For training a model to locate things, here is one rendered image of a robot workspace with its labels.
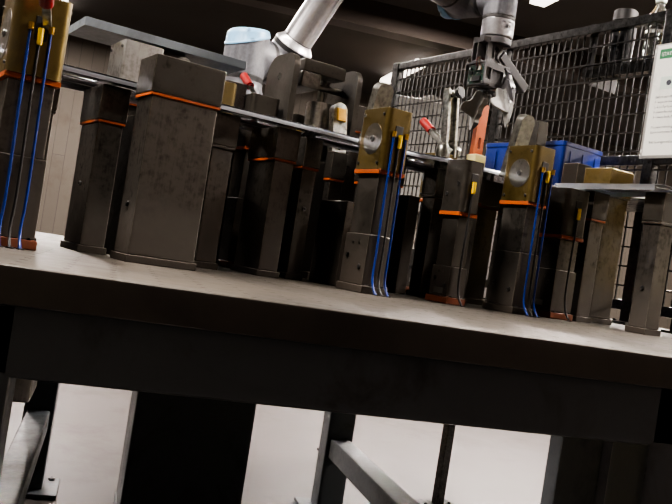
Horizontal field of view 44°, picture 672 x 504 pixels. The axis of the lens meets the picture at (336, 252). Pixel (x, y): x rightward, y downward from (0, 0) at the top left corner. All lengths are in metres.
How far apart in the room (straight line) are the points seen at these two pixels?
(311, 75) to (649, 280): 0.84
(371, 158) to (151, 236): 0.45
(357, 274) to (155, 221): 0.40
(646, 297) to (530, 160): 0.36
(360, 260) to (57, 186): 8.87
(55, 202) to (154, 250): 8.94
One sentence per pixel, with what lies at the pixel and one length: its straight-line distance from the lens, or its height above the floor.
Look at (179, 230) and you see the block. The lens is 1.37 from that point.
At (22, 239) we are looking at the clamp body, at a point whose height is 0.71.
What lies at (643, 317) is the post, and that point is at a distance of 1.79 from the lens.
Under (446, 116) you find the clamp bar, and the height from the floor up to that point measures 1.14.
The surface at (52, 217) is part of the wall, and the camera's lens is 10.29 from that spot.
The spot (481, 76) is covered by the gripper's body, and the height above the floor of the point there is 1.21.
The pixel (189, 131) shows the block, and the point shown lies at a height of 0.92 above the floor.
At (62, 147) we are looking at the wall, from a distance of 10.32.
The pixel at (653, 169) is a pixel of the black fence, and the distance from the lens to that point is 2.38.
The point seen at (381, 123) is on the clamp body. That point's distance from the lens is 1.57.
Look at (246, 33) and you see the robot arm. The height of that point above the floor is 1.30.
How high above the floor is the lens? 0.76
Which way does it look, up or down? level
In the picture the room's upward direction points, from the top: 9 degrees clockwise
